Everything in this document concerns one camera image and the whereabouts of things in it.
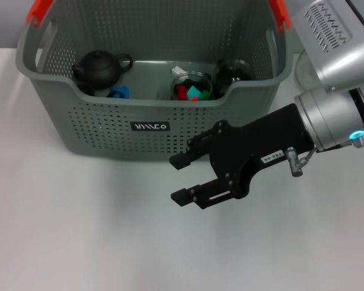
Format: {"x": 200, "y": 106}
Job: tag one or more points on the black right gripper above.
{"x": 254, "y": 142}

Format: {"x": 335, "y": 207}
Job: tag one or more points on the small red toy brick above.
{"x": 194, "y": 98}

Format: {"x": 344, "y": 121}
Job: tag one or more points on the green toy brick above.
{"x": 204, "y": 95}

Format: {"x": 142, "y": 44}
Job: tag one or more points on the teal toy brick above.
{"x": 193, "y": 91}

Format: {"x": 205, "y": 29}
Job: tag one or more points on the white toy brick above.
{"x": 177, "y": 70}

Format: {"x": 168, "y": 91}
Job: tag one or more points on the blue toy brick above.
{"x": 120, "y": 91}

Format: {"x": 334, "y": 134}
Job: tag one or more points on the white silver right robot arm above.
{"x": 333, "y": 118}

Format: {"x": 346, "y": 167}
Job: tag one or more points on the grey perforated storage basket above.
{"x": 170, "y": 142}

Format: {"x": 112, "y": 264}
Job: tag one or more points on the small black clay teacup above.
{"x": 85, "y": 89}

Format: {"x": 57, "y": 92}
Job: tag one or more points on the black clay teapot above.
{"x": 98, "y": 68}

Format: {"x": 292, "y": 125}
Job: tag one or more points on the glass teapot with black lid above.
{"x": 304, "y": 72}

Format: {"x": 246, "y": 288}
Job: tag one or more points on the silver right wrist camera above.
{"x": 339, "y": 45}

